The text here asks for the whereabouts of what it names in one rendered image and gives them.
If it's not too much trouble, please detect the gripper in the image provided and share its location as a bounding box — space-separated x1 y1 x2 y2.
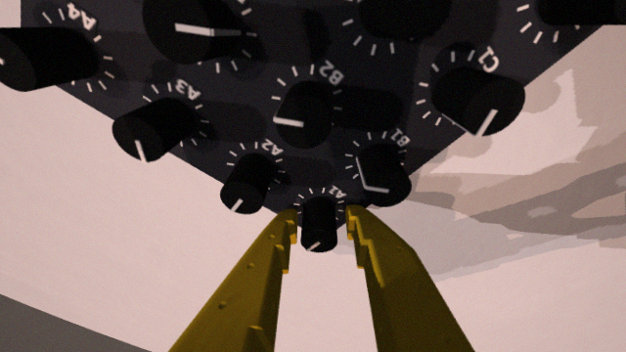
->
168 204 475 352

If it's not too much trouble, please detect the black knob box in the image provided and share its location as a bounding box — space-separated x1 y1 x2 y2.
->
0 0 626 253

